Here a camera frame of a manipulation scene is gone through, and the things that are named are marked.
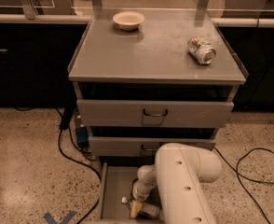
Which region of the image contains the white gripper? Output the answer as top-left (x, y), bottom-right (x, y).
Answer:
top-left (130, 180), bottom-right (152, 219)

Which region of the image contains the grey drawer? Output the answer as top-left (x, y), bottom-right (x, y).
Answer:
top-left (89, 136), bottom-right (215, 157)
top-left (98, 162), bottom-right (164, 224)
top-left (77, 100), bottom-right (234, 128)

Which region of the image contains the blue power adapter box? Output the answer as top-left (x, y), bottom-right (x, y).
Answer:
top-left (75, 115), bottom-right (89, 148)

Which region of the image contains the grey top drawer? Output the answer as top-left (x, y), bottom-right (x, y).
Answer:
top-left (77, 100), bottom-right (234, 128)

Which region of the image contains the grey middle drawer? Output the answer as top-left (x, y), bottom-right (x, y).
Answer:
top-left (89, 136), bottom-right (215, 157)

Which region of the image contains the beige ceramic bowl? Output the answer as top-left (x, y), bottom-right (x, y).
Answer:
top-left (113, 11), bottom-right (145, 31)

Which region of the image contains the dark background counter cabinet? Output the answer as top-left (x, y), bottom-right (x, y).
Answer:
top-left (0, 23), bottom-right (86, 107)

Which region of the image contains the white horizontal rail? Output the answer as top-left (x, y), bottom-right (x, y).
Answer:
top-left (0, 14), bottom-right (274, 28)

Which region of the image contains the crushed aluminium drink can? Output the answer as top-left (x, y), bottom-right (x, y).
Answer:
top-left (187, 36), bottom-right (216, 65)

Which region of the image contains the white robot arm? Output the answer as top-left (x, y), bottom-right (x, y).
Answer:
top-left (130, 143), bottom-right (222, 224)

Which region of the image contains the blue tape floor mark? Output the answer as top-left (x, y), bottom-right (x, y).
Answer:
top-left (43, 210), bottom-right (77, 224)

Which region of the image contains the clear plastic water bottle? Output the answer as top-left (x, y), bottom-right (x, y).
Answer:
top-left (121, 197), bottom-right (160, 219)

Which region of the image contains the black floor cable left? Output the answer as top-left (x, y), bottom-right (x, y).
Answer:
top-left (14, 106), bottom-right (103, 224)

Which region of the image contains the black floor cable right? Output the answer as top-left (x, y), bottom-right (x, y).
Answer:
top-left (213, 147), bottom-right (274, 224)

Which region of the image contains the grey bottom drawer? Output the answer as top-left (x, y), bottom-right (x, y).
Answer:
top-left (98, 162), bottom-right (164, 224)

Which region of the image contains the grey drawer cabinet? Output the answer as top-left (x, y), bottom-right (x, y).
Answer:
top-left (67, 7), bottom-right (249, 224)

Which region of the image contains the black floor cable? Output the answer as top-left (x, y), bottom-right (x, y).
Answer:
top-left (14, 106), bottom-right (103, 224)
top-left (213, 147), bottom-right (274, 224)

